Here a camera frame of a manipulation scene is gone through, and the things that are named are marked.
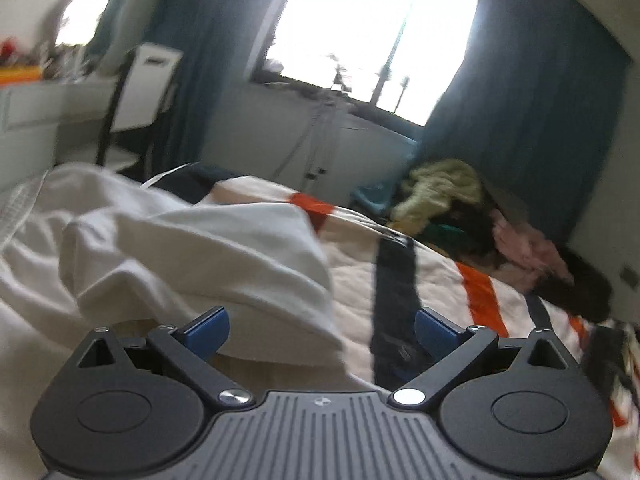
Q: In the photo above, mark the pink garment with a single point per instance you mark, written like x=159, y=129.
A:
x=530, y=250

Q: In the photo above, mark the white track jacket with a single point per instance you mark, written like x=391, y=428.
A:
x=190, y=250

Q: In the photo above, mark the striped cream blanket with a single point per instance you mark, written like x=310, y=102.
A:
x=415, y=280

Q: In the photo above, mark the black armchair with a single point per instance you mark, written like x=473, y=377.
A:
x=585, y=285

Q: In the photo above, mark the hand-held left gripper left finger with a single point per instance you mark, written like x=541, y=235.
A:
x=205, y=332

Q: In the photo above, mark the orange box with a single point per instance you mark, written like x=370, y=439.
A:
x=17, y=75

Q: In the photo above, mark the garment steamer stand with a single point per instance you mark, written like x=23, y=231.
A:
x=322, y=125

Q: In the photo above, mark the yellow-green knit garment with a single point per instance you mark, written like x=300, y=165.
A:
x=440, y=190

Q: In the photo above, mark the lit vanity mirror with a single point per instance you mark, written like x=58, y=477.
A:
x=87, y=5

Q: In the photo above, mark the dark hanging cloth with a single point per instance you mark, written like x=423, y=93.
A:
x=111, y=25

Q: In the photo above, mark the white dressing desk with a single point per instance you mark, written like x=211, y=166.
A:
x=45, y=110

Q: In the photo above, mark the black framed window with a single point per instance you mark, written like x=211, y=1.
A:
x=360, y=35

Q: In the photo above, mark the dark wall outlet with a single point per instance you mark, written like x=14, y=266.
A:
x=628, y=275

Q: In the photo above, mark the blue window curtain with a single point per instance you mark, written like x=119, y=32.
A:
x=215, y=50
x=530, y=110

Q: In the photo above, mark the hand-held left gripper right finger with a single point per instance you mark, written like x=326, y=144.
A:
x=437, y=332

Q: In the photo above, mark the white and black chair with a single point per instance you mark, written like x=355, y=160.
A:
x=150, y=80

